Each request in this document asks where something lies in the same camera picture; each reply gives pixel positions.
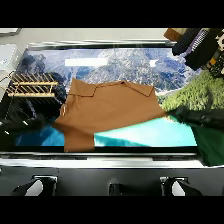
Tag black dotted garment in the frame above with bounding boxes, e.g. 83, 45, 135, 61
204, 49, 224, 80

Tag heap of wooden clothes hangers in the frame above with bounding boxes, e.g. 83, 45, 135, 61
7, 72, 59, 99

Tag silver frame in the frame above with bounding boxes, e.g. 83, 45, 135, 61
0, 151, 224, 197

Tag dark striped garment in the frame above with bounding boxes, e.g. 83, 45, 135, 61
171, 28, 212, 58

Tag dark green garment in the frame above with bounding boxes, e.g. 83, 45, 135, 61
168, 108, 224, 168

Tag white box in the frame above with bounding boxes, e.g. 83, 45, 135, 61
0, 43, 20, 72

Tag brown shirt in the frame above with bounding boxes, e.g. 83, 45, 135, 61
53, 78, 168, 154

